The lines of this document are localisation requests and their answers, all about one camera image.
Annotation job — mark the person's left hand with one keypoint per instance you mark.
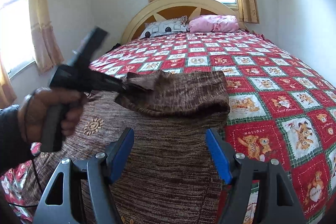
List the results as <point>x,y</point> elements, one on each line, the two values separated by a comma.
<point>63,107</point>

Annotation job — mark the brown knitted sweater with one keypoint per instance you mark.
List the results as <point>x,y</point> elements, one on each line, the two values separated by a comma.
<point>169,176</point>

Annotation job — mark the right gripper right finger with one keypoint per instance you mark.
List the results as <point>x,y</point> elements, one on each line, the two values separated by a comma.
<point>277,201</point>

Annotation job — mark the grey patterned pillow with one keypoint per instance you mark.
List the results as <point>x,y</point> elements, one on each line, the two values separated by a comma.
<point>166,27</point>

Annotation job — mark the yellow side window curtain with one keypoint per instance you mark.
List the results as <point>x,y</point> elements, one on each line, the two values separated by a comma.
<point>47,51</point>

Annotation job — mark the side window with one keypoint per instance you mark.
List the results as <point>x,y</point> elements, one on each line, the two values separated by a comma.
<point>17,50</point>

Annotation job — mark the dark sleeved left forearm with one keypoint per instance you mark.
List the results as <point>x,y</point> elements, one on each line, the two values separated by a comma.
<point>14,150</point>

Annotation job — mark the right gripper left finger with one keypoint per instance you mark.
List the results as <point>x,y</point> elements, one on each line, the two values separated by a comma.
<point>62,200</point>

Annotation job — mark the pink pillow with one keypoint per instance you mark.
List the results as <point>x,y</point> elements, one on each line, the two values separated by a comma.
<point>214,23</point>

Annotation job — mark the cream wooden arched headboard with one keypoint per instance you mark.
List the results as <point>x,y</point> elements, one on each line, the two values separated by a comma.
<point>160,10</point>

